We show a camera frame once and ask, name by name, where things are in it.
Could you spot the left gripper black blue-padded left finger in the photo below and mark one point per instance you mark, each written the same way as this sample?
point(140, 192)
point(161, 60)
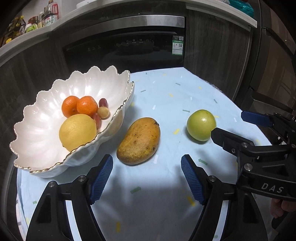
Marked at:
point(50, 219)

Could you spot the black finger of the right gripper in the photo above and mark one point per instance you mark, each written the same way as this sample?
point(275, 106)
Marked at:
point(232, 143)

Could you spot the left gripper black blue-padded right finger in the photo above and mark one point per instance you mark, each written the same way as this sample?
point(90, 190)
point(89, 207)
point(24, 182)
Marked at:
point(243, 218)

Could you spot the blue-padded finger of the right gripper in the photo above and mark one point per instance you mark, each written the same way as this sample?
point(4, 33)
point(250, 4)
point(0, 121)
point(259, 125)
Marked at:
point(256, 119)

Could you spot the green round fruit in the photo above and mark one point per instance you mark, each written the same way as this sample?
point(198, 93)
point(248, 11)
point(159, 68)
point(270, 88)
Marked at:
point(200, 125)

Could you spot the yellow lemon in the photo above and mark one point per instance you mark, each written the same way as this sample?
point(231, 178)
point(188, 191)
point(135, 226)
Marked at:
point(77, 130)

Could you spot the person's right hand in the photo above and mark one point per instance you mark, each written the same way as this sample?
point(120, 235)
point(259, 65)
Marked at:
point(278, 207)

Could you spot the white scalloped ceramic bowl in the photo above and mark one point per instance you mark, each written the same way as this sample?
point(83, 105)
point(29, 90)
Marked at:
point(48, 143)

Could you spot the yellow-brown mango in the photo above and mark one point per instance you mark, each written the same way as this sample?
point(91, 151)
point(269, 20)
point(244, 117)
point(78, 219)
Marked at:
point(140, 142)

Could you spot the green energy label sticker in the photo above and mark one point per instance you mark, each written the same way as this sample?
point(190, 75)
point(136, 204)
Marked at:
point(177, 45)

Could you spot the red grape lower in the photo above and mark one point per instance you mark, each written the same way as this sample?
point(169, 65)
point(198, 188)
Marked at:
point(97, 120)

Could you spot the red grape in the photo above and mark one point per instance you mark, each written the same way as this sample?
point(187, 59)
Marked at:
point(103, 103)
point(97, 120)

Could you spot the teal plastic package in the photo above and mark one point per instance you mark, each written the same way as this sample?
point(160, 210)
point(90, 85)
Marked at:
point(243, 6)

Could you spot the orange mandarin left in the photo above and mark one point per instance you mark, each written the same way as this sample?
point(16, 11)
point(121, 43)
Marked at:
point(69, 106)

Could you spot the orange mandarin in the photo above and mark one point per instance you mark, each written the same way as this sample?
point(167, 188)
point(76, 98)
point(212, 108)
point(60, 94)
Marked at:
point(87, 105)
point(69, 106)

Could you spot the tan longan fruit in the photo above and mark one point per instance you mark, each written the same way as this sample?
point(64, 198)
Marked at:
point(103, 112)

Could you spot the orange mandarin right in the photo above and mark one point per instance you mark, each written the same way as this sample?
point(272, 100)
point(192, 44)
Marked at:
point(87, 105)

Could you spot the red grape upper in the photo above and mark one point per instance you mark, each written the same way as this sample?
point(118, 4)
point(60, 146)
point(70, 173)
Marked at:
point(103, 103)

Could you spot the soy sauce bottle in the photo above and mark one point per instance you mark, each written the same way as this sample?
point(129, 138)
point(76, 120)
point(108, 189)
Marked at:
point(51, 13)

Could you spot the black wire spice rack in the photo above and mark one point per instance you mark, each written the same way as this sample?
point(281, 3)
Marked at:
point(15, 29)

